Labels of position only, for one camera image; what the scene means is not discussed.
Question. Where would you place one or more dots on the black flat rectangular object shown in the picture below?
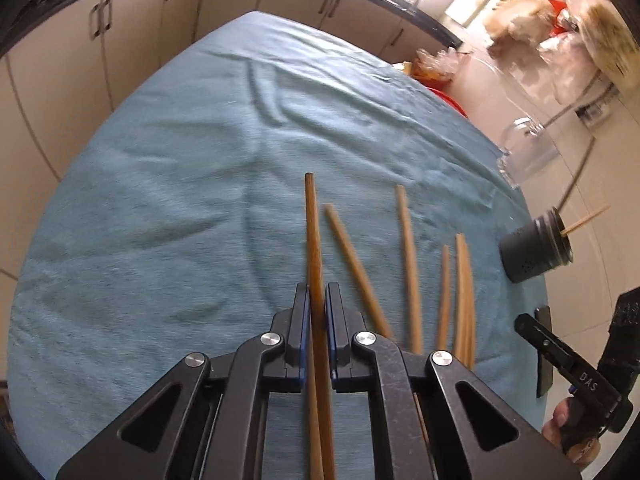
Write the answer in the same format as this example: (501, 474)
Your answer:
(543, 355)

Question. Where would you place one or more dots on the blue tablecloth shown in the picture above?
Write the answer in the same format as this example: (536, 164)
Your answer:
(175, 185)

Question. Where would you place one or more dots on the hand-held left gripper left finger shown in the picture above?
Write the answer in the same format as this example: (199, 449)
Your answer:
(303, 345)

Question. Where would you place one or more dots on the dark grey chopstick holder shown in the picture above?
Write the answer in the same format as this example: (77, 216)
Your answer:
(530, 255)

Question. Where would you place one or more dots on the black kitchen countertop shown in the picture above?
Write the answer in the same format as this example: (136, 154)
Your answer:
(30, 5)

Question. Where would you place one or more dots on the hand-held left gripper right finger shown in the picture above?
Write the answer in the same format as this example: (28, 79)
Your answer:
(330, 350)

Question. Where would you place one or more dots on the clear plastic snack bag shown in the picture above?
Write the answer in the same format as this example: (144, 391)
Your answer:
(435, 65)

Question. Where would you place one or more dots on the wooden chopstick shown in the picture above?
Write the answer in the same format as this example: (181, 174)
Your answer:
(314, 240)
(470, 320)
(444, 300)
(352, 260)
(407, 260)
(587, 219)
(460, 300)

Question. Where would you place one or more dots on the person's right hand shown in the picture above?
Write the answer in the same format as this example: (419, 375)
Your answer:
(552, 425)

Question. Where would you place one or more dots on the clear glass jar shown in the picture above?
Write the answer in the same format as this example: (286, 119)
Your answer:
(527, 152)

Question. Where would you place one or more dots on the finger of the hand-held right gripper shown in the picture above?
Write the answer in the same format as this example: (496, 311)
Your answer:
(542, 342)

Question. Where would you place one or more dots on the red bowl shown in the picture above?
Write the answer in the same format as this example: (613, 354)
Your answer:
(452, 102)

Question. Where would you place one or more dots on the pile of plastic bags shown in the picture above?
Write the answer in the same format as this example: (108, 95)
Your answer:
(565, 35)

